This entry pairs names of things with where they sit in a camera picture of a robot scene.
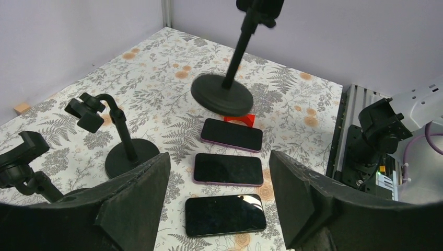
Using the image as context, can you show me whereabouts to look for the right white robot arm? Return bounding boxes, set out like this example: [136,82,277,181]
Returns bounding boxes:
[339,83,442,191]

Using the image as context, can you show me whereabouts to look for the small tan cube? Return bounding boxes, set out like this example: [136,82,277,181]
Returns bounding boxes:
[13,102,31,116]

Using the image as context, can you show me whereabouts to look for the black phone purple case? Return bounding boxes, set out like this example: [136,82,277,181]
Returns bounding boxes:
[200,118,263,153]

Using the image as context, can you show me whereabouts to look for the black pole stand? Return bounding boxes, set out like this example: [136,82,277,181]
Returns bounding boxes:
[64,93,160,179]
[190,0,284,117]

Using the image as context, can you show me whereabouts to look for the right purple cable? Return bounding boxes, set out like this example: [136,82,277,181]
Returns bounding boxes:
[401,121,443,184]

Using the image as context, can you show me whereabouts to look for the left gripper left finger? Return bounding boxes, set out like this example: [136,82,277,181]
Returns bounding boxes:
[1,152,171,250]

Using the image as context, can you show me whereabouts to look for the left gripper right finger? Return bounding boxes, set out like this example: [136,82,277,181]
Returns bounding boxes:
[269,150,442,250]

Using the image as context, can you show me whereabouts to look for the floral patterned table mat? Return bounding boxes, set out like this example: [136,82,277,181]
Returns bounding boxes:
[1,28,343,250]

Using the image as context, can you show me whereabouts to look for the red arch block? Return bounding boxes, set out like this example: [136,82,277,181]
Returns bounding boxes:
[223,113,255,128]

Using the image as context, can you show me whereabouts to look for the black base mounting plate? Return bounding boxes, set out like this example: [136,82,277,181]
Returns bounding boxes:
[326,87,402,199]

